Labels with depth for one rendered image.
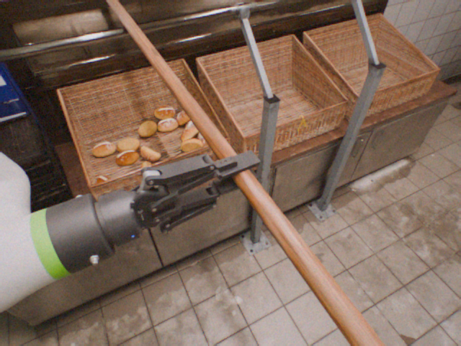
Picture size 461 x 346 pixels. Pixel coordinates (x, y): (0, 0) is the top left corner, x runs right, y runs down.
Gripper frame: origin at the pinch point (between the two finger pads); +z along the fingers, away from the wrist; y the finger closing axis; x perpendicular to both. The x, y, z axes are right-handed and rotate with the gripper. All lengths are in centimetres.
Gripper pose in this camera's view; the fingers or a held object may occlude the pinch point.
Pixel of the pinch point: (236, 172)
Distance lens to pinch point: 47.7
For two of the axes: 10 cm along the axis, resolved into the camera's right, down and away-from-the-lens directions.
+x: 4.6, 6.6, -5.9
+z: 8.9, -3.4, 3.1
